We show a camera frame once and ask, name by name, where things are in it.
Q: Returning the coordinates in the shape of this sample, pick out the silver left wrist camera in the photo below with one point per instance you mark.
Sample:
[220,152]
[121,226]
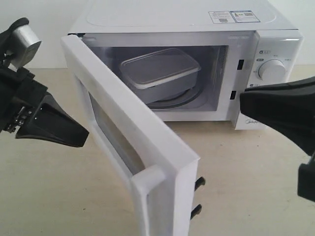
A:
[23,46]

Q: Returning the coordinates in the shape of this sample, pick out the glass microwave turntable plate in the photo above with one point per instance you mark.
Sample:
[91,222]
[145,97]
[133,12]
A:
[179,100]

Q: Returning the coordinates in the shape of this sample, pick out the upper white control knob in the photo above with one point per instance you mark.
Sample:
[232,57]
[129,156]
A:
[272,70]

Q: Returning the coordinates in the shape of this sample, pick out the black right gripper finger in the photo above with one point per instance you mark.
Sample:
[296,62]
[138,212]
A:
[306,179]
[288,108]

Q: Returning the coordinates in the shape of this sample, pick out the white plastic lidded container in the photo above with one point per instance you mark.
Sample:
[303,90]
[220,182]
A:
[160,74]

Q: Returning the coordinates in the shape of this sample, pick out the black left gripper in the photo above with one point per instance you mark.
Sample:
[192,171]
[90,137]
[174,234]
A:
[23,98]

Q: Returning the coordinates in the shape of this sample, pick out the white frame with dark panel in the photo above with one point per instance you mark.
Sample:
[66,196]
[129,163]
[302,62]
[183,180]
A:
[159,169]

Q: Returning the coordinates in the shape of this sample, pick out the white microwave oven body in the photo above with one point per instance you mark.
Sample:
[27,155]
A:
[229,54]

